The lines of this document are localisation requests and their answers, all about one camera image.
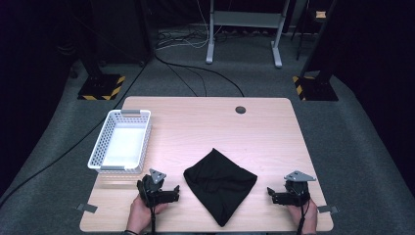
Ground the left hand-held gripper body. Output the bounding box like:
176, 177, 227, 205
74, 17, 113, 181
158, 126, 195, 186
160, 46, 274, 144
136, 167, 171, 209

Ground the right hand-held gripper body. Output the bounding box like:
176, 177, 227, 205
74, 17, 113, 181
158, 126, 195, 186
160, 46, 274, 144
283, 170, 317, 208

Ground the black printed long-sleeve shirt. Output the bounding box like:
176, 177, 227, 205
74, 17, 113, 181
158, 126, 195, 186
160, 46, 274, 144
183, 147, 258, 228

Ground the person's right hand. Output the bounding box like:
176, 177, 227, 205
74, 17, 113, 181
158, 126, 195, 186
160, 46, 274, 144
287, 199, 318, 235

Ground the person's left hand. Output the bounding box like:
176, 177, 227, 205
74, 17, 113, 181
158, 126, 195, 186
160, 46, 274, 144
126, 195, 169, 235

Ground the grey tape strip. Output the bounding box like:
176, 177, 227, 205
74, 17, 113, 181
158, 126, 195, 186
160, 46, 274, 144
316, 205, 340, 214
76, 203, 99, 214

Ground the white perforated plastic basket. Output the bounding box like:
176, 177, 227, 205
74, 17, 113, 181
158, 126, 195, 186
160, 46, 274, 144
87, 109, 153, 175

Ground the black stand with striped base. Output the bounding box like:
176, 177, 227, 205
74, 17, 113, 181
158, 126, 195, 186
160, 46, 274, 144
292, 0, 340, 102
77, 48, 126, 102

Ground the black cabinet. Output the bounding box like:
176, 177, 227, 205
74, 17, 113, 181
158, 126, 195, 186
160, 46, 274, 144
89, 0, 155, 67

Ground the black tripod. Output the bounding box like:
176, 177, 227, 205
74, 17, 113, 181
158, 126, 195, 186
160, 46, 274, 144
290, 0, 315, 62

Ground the right hand-held gripper cable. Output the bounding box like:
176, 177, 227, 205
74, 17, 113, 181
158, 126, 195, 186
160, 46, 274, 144
296, 199, 311, 235

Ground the hand-held gripper cable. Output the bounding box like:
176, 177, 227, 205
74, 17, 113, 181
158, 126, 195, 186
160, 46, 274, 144
296, 199, 311, 235
150, 205, 157, 235

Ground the left hand-held gripper cable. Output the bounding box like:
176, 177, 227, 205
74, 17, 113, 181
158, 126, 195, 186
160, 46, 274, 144
150, 205, 157, 235

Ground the long black floor cable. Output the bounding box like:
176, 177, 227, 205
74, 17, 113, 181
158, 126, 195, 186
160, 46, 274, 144
0, 62, 149, 209

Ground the thin black floor cable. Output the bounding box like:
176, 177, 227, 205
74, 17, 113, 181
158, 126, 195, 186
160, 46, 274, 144
165, 63, 208, 98

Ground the curved black floor cable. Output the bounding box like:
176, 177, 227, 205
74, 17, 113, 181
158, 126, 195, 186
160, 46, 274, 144
154, 53, 246, 98

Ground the tangle of floor cables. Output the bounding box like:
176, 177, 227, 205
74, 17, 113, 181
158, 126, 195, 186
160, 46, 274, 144
155, 28, 210, 51

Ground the grey metal desk frame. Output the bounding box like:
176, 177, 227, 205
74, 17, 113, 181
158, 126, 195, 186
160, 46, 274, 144
205, 0, 292, 69

